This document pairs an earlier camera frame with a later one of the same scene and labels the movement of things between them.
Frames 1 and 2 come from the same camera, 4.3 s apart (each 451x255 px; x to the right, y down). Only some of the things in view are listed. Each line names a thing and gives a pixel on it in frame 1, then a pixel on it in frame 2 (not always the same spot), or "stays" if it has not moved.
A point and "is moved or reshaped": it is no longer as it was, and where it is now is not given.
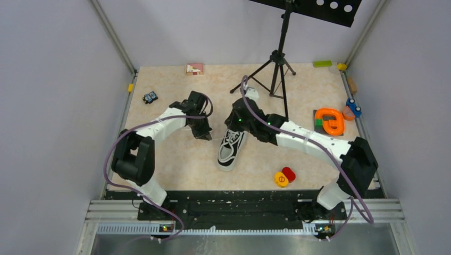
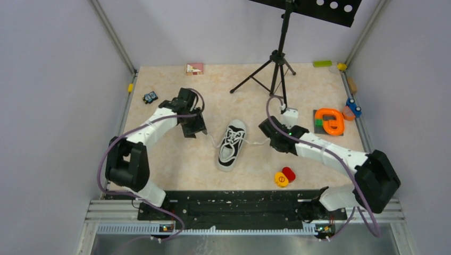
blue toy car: [351, 103] stays
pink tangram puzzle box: [193, 69] stays
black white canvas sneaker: [230, 145] stays
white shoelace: [232, 136] is moved or reshaped
